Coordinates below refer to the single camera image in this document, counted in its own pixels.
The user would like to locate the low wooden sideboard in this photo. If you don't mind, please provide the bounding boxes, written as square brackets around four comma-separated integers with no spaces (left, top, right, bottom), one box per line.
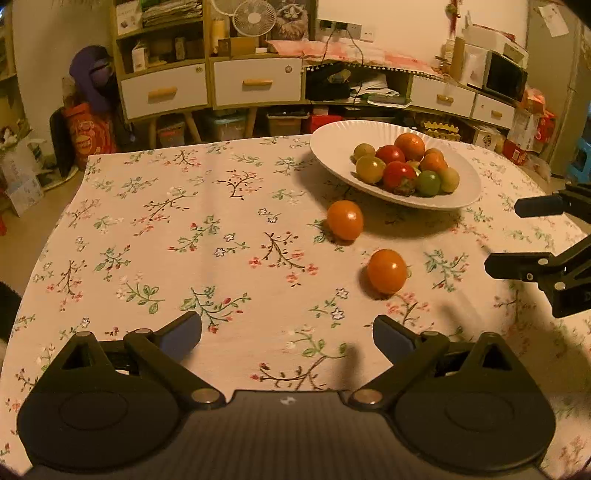
[302,65,518,131]

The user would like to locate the wooden cabinet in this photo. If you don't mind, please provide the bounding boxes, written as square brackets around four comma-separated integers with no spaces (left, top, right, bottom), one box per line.
[110,0,306,145]

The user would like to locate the clear storage bin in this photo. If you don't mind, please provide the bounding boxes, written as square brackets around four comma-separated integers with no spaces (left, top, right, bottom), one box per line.
[156,117,188,148]
[267,111,311,138]
[201,112,247,141]

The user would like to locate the yellow lattice rack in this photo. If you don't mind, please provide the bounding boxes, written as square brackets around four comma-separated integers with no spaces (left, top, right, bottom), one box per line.
[422,120,462,141]

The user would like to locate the pink floral cloth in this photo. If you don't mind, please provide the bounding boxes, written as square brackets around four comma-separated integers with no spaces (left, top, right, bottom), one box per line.
[265,39,446,79]

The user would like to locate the black flat panel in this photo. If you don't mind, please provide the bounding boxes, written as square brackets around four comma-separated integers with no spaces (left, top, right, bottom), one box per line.
[49,107,80,178]

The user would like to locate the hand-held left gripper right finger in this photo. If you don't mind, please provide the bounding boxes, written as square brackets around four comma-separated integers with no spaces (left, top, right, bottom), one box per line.
[348,316,529,411]

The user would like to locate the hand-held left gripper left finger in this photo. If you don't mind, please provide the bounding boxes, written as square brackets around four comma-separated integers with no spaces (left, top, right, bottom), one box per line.
[46,312,227,411]

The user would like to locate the small white box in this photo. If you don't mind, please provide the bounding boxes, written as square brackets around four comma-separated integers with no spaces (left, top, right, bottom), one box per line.
[131,41,150,72]

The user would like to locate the large white sideboard drawer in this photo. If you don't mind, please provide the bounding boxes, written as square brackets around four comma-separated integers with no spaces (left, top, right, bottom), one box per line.
[410,75,476,119]

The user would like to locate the large orange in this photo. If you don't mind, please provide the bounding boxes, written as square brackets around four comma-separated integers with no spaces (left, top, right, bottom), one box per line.
[394,132,426,161]

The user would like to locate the framed animal picture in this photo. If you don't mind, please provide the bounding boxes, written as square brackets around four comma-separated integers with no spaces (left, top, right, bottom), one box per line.
[265,0,310,42]

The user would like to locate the orange printed bag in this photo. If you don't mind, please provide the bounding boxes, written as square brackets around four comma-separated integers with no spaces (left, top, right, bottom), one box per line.
[65,102,118,158]

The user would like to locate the small orange mandarin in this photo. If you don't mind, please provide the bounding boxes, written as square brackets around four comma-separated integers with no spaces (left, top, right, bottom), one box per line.
[419,152,449,175]

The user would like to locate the red hanging ornament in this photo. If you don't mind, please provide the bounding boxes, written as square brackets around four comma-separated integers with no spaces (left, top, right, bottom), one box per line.
[444,0,463,34]

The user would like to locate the white cardboard box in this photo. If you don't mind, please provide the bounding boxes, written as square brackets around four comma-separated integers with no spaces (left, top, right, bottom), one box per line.
[0,138,45,217]

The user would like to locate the pile of white papers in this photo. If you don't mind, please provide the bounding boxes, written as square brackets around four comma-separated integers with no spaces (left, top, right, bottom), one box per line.
[351,76,413,108]

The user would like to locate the white cabinet drawer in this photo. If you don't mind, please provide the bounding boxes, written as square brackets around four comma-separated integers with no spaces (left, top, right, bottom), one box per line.
[213,58,303,110]
[119,64,208,121]

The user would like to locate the paper note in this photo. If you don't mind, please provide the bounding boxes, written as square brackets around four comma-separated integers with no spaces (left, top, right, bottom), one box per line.
[538,4,570,38]

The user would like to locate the black electronic box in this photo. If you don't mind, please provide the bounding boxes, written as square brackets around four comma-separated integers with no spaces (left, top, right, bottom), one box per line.
[305,69,352,102]

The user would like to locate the white ribbed plate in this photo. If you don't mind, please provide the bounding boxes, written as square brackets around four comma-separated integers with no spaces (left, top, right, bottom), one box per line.
[309,120,482,210]

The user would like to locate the stack of red boxes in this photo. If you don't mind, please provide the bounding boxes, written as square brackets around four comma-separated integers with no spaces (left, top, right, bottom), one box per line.
[502,85,557,166]

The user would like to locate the cream and black jacket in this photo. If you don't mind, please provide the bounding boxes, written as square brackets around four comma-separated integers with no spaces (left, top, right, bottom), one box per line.
[0,281,22,344]

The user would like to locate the orange tomato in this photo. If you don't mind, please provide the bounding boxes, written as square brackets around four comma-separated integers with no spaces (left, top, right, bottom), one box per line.
[327,200,365,241]
[367,249,408,295]

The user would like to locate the small white sideboard drawer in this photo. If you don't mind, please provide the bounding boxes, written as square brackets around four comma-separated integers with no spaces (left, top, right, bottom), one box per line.
[472,93,515,130]

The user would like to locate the tall tan canister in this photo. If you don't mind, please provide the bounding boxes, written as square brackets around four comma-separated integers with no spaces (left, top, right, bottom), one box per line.
[450,37,465,81]

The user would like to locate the blue plastic stool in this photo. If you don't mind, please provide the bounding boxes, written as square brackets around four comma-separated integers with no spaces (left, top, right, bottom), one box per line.
[570,138,591,182]

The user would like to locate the yellow cylinder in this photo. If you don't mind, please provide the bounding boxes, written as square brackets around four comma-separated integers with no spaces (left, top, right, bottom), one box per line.
[211,18,230,55]

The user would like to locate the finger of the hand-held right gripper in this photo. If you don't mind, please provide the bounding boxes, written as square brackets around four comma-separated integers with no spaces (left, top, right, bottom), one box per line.
[514,184,591,219]
[484,240,591,289]

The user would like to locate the white product box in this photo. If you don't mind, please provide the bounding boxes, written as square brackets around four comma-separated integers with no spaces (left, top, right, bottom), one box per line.
[115,2,142,35]

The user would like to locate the purple cloth bundle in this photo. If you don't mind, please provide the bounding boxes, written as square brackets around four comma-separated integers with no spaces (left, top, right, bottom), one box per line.
[69,45,116,116]

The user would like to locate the wooden box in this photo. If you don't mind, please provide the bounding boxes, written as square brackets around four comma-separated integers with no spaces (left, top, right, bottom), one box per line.
[218,36,259,57]

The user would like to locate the printed cardboard box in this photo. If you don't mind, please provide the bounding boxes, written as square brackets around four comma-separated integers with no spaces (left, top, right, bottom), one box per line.
[472,126,505,152]

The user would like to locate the white microwave oven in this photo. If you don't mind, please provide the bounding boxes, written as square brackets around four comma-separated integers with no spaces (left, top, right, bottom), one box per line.
[462,44,529,103]

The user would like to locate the olive green tomato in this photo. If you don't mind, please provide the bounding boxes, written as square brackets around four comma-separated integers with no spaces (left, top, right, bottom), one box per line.
[355,155,387,184]

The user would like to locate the red tomato with green calyx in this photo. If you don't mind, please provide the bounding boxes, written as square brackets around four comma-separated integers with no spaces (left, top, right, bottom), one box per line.
[382,161,417,195]

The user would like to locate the stack of newspapers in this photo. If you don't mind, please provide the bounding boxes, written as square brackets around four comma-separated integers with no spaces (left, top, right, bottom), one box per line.
[141,0,204,29]

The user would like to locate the red cardboard box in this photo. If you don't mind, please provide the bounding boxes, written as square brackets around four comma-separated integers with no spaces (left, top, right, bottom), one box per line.
[307,113,345,136]

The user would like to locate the white boxes on microwave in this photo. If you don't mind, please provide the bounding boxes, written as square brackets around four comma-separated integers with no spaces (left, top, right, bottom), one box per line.
[461,23,530,63]

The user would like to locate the dark green tomato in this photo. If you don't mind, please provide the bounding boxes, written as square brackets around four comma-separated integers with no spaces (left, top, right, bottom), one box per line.
[416,170,442,197]

